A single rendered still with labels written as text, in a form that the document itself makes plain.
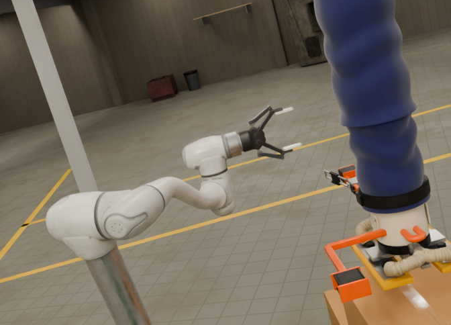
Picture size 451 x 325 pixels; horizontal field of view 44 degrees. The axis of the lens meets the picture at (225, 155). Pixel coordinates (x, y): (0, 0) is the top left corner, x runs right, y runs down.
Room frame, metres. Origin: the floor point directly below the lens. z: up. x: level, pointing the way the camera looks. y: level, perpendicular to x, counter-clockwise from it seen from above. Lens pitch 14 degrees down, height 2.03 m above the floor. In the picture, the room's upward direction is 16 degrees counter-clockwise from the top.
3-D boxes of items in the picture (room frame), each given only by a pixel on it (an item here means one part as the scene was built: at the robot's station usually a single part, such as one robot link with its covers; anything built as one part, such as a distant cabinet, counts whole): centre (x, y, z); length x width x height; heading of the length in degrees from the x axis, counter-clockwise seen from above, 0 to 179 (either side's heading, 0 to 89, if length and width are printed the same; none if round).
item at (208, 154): (1.96, 0.07, 1.56); 0.16 x 0.11 x 0.13; 91
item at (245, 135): (1.97, -0.11, 1.57); 0.09 x 0.07 x 0.08; 91
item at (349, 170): (2.30, -0.50, 1.23); 0.08 x 0.07 x 0.05; 0
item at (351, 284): (1.40, -0.24, 1.23); 0.09 x 0.08 x 0.05; 90
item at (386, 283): (1.70, -0.40, 1.12); 0.34 x 0.10 x 0.05; 0
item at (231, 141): (1.96, -0.04, 1.57); 0.09 x 0.06 x 0.09; 1
